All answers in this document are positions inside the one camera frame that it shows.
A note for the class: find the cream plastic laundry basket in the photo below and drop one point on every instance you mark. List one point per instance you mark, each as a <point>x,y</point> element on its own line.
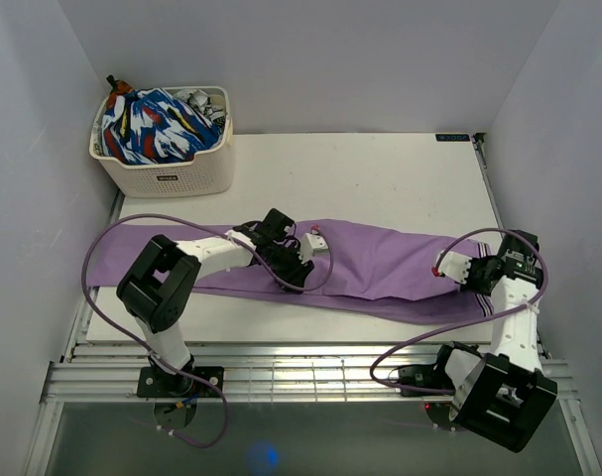
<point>210,172</point>

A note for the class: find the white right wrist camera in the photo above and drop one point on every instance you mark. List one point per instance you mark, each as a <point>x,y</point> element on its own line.
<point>452,265</point>

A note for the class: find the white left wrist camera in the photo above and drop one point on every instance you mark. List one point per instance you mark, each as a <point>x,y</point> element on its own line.
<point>311,244</point>

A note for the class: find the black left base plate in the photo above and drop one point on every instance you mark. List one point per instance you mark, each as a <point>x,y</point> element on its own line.
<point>154,383</point>

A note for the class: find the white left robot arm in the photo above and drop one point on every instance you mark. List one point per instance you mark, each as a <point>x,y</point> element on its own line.
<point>156,288</point>

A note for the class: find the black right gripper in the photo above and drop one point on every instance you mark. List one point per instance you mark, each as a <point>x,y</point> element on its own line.
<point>475,262</point>

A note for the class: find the blue white patterned garment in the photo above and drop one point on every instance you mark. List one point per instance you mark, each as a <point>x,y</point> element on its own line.
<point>152,127</point>

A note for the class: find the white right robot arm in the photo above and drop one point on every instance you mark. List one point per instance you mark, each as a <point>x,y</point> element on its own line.
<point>500,393</point>

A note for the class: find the blue table label sticker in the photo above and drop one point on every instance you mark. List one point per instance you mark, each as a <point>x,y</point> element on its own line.
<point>452,138</point>

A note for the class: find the orange black garment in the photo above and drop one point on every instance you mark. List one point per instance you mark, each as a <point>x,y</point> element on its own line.
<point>118,88</point>

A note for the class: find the purple trousers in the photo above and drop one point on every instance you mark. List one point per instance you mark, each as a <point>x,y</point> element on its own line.
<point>376,271</point>

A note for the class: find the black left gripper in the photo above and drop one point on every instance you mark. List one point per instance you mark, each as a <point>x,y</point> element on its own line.
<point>300,271</point>

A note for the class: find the white grey garment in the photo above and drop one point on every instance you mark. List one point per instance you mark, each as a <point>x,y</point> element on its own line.
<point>209,105</point>

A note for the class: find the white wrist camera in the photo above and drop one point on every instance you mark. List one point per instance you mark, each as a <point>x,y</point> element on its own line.
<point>452,265</point>
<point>311,244</point>

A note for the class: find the aluminium rail frame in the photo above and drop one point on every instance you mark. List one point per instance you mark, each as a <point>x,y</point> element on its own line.
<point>302,391</point>

